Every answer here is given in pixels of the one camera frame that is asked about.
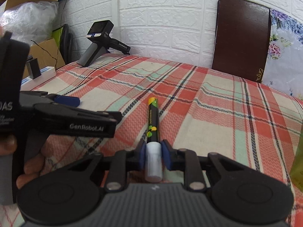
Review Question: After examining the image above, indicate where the black marker white cap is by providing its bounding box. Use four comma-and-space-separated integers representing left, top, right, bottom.
145, 97, 163, 183

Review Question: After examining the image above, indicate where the green cardboard box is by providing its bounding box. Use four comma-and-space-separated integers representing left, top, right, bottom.
290, 128, 303, 192

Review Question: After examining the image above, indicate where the person's left hand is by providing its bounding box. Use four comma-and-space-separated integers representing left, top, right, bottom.
1, 136, 47, 189

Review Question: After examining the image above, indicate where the white blue flat box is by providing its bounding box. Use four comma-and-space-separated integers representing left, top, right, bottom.
20, 66, 56, 91

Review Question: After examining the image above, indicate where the plaid red bed blanket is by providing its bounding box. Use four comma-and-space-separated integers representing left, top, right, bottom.
0, 53, 303, 227

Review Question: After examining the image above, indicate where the clear plastic bag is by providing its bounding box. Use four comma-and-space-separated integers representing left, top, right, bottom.
1, 1, 58, 45

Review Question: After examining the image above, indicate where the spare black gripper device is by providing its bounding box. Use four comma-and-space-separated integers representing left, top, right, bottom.
77, 20, 131, 67

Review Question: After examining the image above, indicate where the dark brown wooden headboard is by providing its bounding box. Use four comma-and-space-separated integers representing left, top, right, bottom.
212, 0, 271, 83

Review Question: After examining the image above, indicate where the floral white pillow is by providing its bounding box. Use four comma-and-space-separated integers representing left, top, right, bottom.
262, 9, 303, 100

